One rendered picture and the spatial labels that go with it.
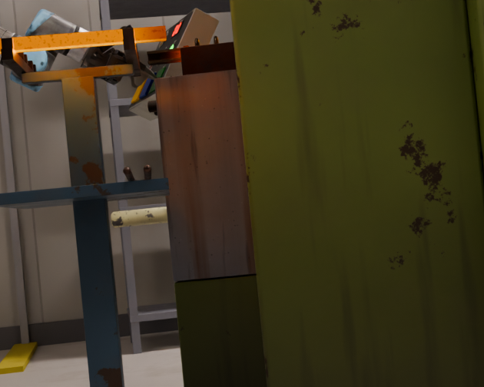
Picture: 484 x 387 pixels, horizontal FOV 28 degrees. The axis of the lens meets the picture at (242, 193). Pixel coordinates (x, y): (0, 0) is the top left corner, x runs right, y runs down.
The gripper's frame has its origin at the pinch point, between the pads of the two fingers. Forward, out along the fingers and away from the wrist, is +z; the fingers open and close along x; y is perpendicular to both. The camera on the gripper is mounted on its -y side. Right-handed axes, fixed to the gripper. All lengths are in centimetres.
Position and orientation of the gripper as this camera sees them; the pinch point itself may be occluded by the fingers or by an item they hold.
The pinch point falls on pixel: (154, 74)
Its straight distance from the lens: 279.9
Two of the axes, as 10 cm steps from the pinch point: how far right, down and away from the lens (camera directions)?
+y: -3.8, 9.1, -1.9
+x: 3.5, -0.5, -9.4
